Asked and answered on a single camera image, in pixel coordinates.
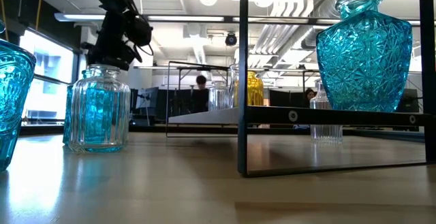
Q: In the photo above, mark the black aluminium table frame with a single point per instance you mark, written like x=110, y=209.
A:
x=190, y=128

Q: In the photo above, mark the person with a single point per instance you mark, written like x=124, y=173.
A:
x=201, y=98
x=309, y=94

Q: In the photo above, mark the white ceiling pipes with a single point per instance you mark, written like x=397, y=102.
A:
x=282, y=30

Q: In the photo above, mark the black desk monitor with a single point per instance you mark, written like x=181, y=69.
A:
x=413, y=103

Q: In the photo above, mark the clear ribbed square decanter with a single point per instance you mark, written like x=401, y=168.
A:
x=325, y=133

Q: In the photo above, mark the bright office window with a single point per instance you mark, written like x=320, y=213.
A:
x=51, y=81

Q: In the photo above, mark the silver ventilation duct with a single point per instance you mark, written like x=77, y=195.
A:
x=328, y=6

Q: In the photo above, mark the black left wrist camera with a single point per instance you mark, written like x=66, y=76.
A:
x=139, y=30

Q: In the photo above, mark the yellow ribbed glass jar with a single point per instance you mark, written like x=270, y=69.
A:
x=256, y=89

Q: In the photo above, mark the teal quilted glass vase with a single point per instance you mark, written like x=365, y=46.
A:
x=66, y=122

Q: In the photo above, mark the wooden shelf with black frame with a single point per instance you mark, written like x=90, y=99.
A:
x=243, y=142

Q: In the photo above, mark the long ceiling light strip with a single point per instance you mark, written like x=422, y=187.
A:
x=184, y=18

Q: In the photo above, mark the teal star-cut glass vase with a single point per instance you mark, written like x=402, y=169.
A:
x=364, y=64

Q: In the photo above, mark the black office partition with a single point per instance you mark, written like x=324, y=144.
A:
x=289, y=98
x=177, y=105

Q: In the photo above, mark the teal embossed glass vase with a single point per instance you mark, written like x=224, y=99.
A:
x=13, y=91

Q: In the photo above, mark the clear ribbed glass jar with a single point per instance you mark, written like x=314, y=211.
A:
x=218, y=98
x=119, y=122

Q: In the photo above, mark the grey angled desk monitor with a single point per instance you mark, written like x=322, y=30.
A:
x=146, y=98

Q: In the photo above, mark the black dome camera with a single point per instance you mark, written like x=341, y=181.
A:
x=231, y=40

